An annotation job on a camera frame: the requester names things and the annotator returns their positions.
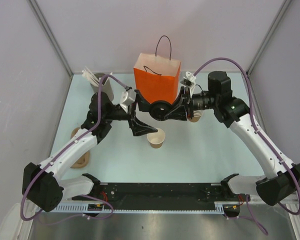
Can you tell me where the stack of brown paper cups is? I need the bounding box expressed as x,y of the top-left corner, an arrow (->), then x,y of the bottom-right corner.
188,110 -> 203,123

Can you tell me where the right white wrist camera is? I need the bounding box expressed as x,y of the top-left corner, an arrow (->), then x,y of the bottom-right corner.
180,71 -> 197,95

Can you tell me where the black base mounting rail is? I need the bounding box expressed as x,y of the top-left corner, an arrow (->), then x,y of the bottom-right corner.
88,182 -> 246,211

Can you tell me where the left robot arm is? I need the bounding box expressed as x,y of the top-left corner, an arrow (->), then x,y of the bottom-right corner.
22,89 -> 158,212

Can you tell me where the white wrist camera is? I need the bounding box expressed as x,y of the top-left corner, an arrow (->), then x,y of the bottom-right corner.
119,87 -> 136,113
180,71 -> 197,95

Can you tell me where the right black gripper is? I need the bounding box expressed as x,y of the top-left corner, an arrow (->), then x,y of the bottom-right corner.
165,86 -> 219,121

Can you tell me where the single black cup lid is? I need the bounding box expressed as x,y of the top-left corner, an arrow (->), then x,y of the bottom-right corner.
149,100 -> 172,121

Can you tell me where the white slotted cable duct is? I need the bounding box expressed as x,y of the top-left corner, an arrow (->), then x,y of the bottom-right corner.
54,201 -> 242,215

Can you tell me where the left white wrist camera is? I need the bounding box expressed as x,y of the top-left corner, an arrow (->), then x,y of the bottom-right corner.
119,87 -> 136,113

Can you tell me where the grey cylindrical straw holder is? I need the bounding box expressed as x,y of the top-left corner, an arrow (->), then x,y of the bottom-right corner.
90,72 -> 114,101

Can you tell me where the orange paper bag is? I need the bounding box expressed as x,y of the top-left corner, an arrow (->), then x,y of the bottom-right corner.
133,49 -> 181,104

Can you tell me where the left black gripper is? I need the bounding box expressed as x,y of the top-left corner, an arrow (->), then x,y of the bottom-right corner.
103,90 -> 158,136

